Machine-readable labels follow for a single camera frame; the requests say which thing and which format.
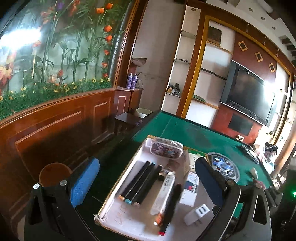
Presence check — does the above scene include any white tray with gold rim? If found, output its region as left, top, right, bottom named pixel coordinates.
left=94, top=135, right=214, bottom=240

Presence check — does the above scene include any black marker orange end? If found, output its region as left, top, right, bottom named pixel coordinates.
left=118, top=161, right=151, bottom=201

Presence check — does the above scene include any blue white medicine box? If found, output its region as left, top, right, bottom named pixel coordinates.
left=179, top=172, right=200, bottom=207

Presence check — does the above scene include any green white medicine box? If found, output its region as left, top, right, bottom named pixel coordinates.
left=183, top=150, right=202, bottom=176

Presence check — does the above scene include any left purple spray bottle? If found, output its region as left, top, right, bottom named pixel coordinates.
left=126, top=73, right=133, bottom=89

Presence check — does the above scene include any round wooden stool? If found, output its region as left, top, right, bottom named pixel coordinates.
left=39, top=163, right=73, bottom=187

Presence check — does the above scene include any dark wooden side table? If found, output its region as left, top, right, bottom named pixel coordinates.
left=114, top=113, right=143, bottom=135

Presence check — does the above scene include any clear case with pattern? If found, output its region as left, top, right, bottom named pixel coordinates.
left=150, top=137, right=183, bottom=160

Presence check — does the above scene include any red foil packet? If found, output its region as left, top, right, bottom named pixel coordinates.
left=254, top=182, right=263, bottom=189

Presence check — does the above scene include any black marker teal end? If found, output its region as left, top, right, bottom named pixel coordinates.
left=125, top=163, right=155, bottom=204

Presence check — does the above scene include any black flat screen television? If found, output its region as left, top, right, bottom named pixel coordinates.
left=220, top=60, right=276, bottom=126

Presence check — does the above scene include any small brown glass vial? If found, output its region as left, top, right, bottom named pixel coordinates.
left=158, top=160, right=180, bottom=181

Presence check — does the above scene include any black marker beige end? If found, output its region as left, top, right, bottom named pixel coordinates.
left=132, top=165, right=163, bottom=207

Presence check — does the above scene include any white bowl on side table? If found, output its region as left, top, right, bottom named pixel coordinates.
left=134, top=108, right=152, bottom=118

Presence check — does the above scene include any white usb charger plug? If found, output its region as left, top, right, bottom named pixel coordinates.
left=184, top=204, right=210, bottom=226

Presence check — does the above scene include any mahjong table control panel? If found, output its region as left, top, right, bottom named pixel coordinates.
left=207, top=152, right=240, bottom=183

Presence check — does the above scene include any black marker with red cap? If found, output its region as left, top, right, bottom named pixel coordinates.
left=158, top=184, right=182, bottom=236

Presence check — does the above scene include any purple spray bottle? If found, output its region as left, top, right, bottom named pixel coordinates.
left=131, top=74, right=138, bottom=89
left=126, top=73, right=133, bottom=89

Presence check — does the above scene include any flower garden wall mural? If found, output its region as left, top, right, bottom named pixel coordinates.
left=1, top=1, right=134, bottom=119

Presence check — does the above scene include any white oval plastic piece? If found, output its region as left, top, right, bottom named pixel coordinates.
left=250, top=167, right=258, bottom=180

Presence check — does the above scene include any right purple spray bottle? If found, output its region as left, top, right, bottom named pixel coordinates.
left=131, top=74, right=138, bottom=89

